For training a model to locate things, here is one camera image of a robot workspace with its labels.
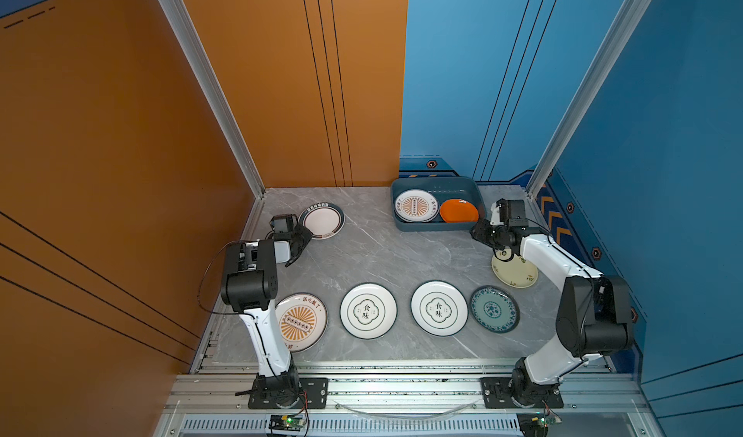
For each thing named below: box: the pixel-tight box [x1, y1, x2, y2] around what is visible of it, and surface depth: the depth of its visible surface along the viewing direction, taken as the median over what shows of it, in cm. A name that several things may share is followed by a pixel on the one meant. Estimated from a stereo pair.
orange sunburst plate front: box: [274, 291, 328, 353], surface depth 87 cm
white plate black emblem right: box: [410, 279, 469, 338], surface depth 89 cm
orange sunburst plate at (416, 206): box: [394, 189, 439, 224], surface depth 115 cm
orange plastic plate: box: [439, 198, 479, 224], surface depth 112 cm
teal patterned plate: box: [469, 285, 521, 334], surface depth 89 cm
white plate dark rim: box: [297, 201, 347, 241], surface depth 113 cm
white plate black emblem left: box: [339, 282, 398, 340], surface depth 89 cm
